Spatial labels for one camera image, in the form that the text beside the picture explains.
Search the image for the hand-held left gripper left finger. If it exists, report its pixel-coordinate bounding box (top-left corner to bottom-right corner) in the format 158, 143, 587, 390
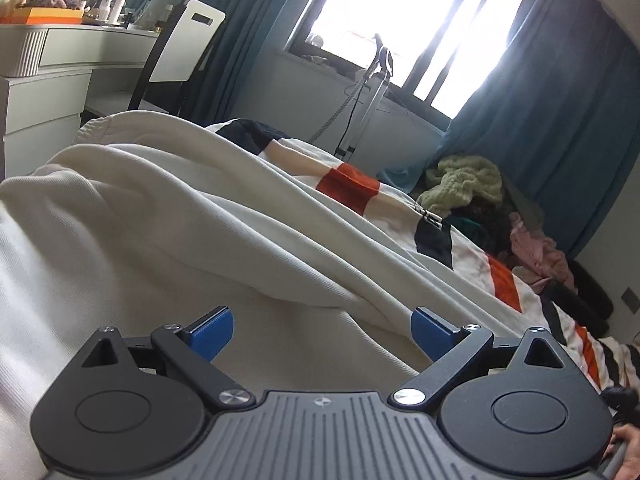
80, 305, 256, 409

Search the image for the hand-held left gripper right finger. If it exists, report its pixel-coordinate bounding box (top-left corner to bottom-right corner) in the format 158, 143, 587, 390
391, 306, 573, 407

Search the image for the white zip sweatshirt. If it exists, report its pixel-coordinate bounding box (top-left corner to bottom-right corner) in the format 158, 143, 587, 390
0, 110, 451, 480

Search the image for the person's right hand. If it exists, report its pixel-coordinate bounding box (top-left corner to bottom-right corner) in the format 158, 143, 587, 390
607, 424, 640, 463

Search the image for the teal garment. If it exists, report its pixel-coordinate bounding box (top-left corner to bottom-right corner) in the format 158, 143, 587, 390
450, 217, 493, 253

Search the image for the dark patterned garment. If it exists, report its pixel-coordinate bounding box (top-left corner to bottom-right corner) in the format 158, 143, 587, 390
465, 200, 511, 227

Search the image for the pink garment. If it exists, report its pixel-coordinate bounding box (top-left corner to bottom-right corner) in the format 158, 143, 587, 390
510, 212, 576, 291

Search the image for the light blue cloth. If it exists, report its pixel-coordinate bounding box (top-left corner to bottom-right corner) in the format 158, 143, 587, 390
377, 162, 441, 196

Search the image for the pale green knit blanket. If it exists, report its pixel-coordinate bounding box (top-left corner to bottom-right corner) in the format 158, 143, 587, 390
425, 155, 503, 216

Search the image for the olive garment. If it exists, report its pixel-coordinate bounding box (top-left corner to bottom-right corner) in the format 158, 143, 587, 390
500, 180, 546, 231

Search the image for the striped blanket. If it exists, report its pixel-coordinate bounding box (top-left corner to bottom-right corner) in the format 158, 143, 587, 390
207, 119, 640, 401

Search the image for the garment steamer stand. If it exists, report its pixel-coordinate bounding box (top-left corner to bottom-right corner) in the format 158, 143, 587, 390
307, 34, 396, 161

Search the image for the blue curtain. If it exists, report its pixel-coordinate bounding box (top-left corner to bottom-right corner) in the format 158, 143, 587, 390
440, 0, 640, 261
127, 0, 346, 128

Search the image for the white and black chair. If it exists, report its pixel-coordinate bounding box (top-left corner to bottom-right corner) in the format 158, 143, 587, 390
127, 0, 227, 116

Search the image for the white dressing table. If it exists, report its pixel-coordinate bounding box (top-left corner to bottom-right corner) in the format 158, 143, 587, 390
0, 22, 161, 181

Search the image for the window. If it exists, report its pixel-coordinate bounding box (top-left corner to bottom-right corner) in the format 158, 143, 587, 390
287, 0, 538, 121

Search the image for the group of cosmetic bottles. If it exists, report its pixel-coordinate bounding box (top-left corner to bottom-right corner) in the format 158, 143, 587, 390
85, 0, 176, 31

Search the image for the orange tray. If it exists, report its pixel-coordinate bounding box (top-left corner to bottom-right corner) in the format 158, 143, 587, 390
10, 5, 86, 25

